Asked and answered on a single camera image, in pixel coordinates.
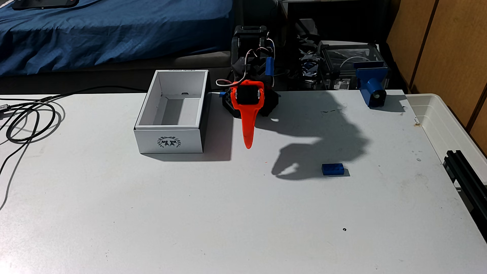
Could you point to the blue toy brick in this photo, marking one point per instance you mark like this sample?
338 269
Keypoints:
333 170

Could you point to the white cardboard box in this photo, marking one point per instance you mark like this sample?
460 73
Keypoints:
169 142

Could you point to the blue bed cover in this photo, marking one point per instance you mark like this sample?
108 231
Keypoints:
114 30

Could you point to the white plastic bin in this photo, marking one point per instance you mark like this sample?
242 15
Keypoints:
437 121

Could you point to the brown wooden cabinet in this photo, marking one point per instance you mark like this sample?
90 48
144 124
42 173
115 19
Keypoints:
456 45

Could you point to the black flat device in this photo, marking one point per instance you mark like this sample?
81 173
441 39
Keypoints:
45 3

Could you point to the clear enclosure with black frame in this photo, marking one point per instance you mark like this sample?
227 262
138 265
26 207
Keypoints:
342 57

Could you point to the blue printed camera mount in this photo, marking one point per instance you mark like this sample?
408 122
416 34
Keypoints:
371 82

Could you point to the dark bed frame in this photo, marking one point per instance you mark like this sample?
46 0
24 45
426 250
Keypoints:
114 76

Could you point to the black aluminium rail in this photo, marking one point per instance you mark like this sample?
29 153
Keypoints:
464 175

